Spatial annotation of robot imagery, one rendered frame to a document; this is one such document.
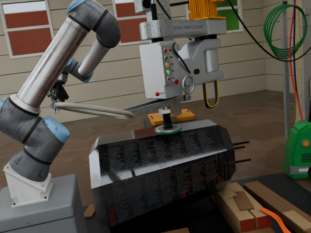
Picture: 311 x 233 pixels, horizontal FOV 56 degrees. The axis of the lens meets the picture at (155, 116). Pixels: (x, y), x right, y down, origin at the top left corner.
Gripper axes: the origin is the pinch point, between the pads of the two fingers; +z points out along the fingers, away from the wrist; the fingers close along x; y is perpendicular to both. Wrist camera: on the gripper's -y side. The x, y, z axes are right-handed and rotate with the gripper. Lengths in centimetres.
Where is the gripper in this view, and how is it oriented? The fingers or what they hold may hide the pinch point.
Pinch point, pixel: (56, 112)
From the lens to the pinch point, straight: 203.7
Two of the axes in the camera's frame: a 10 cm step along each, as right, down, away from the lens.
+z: -1.5, 9.9, -0.8
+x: 9.6, 1.3, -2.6
